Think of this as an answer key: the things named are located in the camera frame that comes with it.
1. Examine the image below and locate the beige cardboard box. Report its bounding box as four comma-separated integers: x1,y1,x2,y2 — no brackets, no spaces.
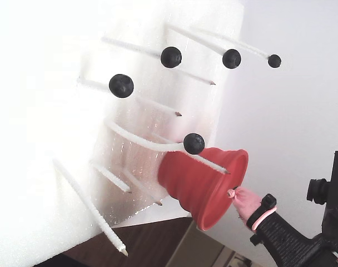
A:
167,219,253,267

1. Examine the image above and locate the white foam block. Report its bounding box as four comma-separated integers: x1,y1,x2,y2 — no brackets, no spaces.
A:
0,0,244,267

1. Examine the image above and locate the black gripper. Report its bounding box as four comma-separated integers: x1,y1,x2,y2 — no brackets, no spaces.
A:
226,187,338,267

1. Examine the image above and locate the dark blueberry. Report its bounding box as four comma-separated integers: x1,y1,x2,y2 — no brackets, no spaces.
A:
267,54,282,68
108,73,135,98
222,48,242,69
160,46,183,68
183,132,206,155

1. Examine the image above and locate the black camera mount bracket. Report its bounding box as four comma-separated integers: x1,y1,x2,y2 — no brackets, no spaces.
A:
321,205,338,237

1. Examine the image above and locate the long white pipe cleaner stem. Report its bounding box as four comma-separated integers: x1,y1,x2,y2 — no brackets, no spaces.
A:
52,159,129,257

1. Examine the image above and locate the red collapsible silicone cup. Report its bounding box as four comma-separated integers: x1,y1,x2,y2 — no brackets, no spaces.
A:
157,147,249,231

